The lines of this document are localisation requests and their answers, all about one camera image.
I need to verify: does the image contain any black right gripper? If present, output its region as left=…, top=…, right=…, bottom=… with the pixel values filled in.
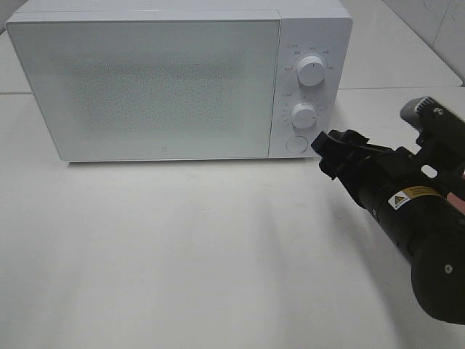
left=311, top=129, right=456, bottom=214

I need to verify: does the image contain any round white door button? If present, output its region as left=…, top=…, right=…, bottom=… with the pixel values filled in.
left=286, top=136, right=309, bottom=154

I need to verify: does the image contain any pink round plate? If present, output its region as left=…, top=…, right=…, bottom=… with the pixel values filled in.
left=445, top=165, right=465, bottom=217

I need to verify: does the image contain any white microwave door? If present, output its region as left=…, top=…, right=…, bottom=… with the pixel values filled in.
left=8, top=20, right=280, bottom=162

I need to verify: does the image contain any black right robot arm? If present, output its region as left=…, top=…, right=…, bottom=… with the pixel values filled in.
left=311, top=130, right=464, bottom=325

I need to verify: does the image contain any white lower timer knob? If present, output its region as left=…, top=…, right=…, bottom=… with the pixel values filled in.
left=291, top=103, right=318, bottom=129

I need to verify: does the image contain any white upper power knob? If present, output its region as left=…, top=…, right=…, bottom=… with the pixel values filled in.
left=295, top=52, right=326, bottom=87

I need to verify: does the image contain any white microwave oven body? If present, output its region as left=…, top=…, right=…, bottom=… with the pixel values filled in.
left=6, top=8, right=352, bottom=161

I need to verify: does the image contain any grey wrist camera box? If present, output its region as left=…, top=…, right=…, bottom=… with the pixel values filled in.
left=400, top=96, right=464, bottom=143

